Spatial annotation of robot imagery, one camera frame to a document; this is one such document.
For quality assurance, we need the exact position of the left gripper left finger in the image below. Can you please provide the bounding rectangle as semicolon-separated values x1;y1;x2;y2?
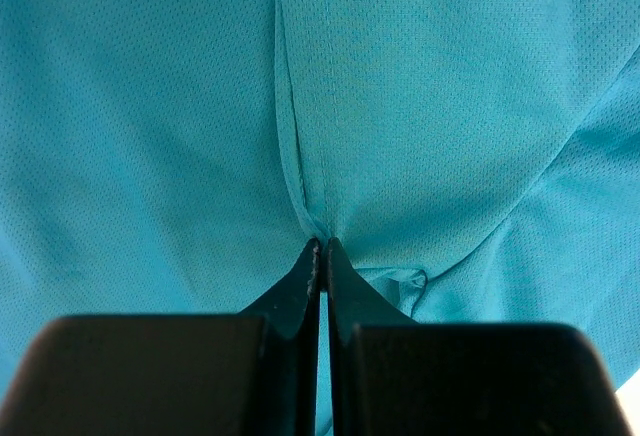
1;240;320;435

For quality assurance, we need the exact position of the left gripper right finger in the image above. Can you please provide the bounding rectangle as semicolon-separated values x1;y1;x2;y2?
325;239;630;435

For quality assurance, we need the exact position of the teal t-shirt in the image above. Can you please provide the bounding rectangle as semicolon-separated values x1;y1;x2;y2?
1;0;639;435

